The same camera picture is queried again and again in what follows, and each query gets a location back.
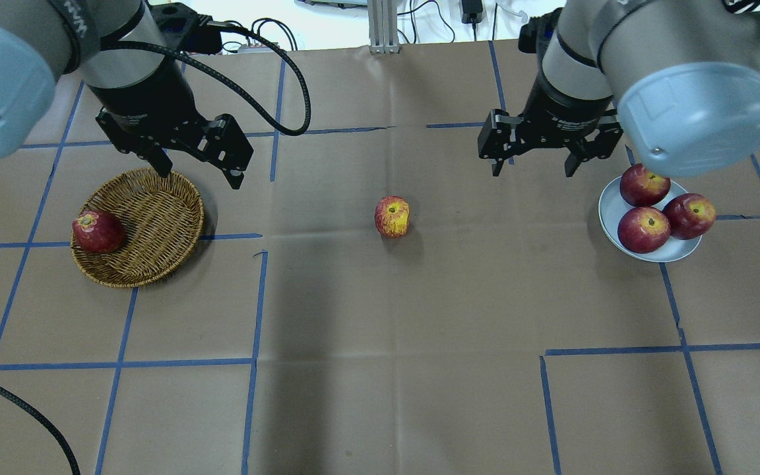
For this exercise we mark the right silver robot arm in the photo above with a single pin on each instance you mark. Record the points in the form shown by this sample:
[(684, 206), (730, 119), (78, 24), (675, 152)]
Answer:
[(680, 78)]

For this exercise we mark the black power adapter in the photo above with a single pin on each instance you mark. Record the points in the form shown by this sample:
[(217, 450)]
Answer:
[(472, 11)]

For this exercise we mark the red apple on plate front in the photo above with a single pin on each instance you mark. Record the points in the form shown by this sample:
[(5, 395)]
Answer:
[(643, 230)]

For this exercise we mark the aluminium frame post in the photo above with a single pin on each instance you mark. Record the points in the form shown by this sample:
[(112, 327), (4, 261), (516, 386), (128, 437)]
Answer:
[(383, 36)]

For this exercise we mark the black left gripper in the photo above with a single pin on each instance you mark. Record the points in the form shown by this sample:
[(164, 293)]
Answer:
[(146, 100)]

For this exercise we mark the dark red apple in basket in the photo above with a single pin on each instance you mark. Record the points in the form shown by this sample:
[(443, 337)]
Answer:
[(99, 231)]

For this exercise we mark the light blue plate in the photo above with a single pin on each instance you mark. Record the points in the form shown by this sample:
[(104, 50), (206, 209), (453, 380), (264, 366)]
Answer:
[(612, 207)]

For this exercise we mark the red apple on plate back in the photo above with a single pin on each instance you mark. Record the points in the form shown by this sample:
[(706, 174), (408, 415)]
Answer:
[(641, 187)]

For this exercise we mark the red yellow apple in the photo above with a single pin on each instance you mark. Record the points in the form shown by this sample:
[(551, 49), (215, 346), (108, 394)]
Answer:
[(392, 217)]

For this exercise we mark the brown wicker basket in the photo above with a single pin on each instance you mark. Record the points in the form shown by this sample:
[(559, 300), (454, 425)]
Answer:
[(163, 220)]

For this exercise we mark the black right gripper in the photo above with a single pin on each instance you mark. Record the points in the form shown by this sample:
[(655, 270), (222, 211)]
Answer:
[(559, 104)]

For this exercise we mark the red apple on plate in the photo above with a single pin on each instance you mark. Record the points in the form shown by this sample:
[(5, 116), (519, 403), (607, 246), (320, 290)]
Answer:
[(641, 187), (643, 230), (690, 215)]

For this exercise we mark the red apple on plate right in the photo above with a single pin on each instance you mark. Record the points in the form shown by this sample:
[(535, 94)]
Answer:
[(690, 215)]

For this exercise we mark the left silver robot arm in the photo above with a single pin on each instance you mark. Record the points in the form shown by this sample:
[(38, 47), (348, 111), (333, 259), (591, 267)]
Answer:
[(128, 55)]

